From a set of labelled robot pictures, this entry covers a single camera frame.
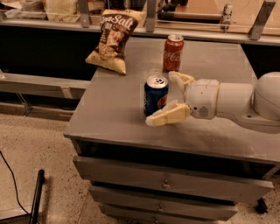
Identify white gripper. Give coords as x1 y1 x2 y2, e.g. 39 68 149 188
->
145 71 220 127

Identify blue pepsi can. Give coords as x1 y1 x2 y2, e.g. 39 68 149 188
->
144 75 169 116

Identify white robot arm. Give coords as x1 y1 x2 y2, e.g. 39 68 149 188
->
146 71 280 134

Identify red coca-cola can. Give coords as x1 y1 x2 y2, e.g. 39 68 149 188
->
163 34 184 71

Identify grey drawer cabinet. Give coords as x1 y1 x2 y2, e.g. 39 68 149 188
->
63 37 280 224

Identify top grey drawer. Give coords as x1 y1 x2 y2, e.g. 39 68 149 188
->
73 156 274 203

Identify grey drawer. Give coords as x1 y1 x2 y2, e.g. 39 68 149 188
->
99 204 221 224
89 185 238 221
73 156 274 203

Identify sea salt chips bag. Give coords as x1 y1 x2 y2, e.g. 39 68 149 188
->
86 10 145 74

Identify grey low shelf beam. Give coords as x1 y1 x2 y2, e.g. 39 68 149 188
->
0 72 89 121

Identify middle grey drawer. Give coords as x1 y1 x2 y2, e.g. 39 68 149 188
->
89 185 238 221

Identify bottom grey drawer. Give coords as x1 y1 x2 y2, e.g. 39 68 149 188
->
99 204 221 224

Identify black caster wheel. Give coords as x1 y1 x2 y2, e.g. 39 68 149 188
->
255 198 268 214

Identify black pole on floor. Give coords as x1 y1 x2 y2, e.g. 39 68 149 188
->
29 170 45 224

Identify grey metal rail frame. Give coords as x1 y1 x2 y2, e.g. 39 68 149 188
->
0 0 280 46

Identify black floor cable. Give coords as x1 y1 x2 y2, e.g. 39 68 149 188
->
0 150 42 224

